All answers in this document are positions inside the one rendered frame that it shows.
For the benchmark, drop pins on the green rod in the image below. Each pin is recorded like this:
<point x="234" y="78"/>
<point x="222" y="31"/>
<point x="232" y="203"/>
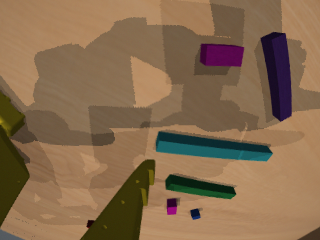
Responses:
<point x="196" y="187"/>

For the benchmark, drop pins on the small blue cube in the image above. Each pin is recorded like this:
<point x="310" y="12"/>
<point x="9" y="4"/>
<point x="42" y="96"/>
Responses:
<point x="195" y="214"/>

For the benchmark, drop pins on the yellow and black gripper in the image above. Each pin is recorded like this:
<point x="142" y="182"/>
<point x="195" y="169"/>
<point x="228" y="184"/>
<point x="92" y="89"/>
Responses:
<point x="121" y="218"/>

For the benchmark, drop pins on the turquoise rod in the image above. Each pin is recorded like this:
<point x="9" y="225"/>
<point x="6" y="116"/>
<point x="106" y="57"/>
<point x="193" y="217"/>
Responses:
<point x="213" y="148"/>

